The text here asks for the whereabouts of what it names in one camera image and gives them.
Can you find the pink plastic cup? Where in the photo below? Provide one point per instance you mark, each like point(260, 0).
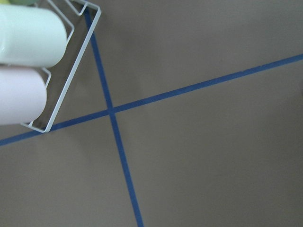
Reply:
point(23, 95)

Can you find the white plastic cup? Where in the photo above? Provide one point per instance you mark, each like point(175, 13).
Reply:
point(31, 36)

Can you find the white wire cup rack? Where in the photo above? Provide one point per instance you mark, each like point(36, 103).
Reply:
point(80, 18)

